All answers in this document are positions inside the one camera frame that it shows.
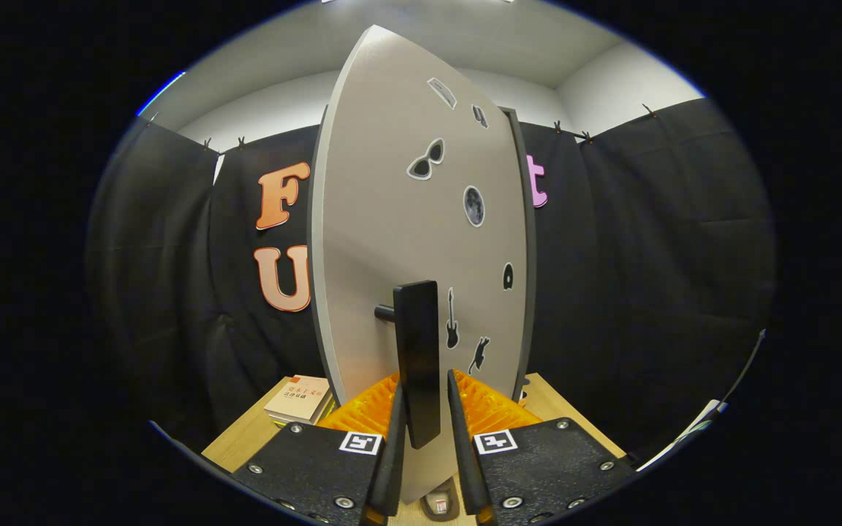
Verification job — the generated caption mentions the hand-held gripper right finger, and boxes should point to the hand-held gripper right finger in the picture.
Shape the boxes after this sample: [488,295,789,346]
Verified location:
[447,369,639,526]

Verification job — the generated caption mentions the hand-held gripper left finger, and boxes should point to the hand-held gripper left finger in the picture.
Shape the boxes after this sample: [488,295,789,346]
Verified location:
[231,373,407,526]

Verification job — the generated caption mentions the brown fuzzy shoe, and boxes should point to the brown fuzzy shoe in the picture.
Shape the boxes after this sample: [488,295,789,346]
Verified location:
[421,479,462,521]

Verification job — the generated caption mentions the black door handle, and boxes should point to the black door handle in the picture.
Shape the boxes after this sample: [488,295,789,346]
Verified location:
[374,280,441,450]

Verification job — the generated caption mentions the dark grey shoe cabinet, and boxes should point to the dark grey shoe cabinet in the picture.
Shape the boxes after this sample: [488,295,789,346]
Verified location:
[498,106,539,406]

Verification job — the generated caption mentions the beige shoe cabinet door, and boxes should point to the beige shoe cabinet door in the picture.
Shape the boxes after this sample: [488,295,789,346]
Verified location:
[309,24,531,505]

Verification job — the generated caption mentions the book with yellow edge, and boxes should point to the book with yellow edge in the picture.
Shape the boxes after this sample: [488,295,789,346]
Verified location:
[269,394,336,428]

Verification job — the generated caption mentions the beige book with red print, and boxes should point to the beige book with red print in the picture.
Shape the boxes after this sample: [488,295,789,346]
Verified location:
[264,375,331,423]

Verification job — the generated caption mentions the black backdrop cloth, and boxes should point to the black backdrop cloth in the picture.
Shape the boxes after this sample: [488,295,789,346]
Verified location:
[85,99,776,468]

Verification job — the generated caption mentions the ceiling light strip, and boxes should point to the ceiling light strip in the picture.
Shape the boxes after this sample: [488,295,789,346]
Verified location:
[136,71,186,118]

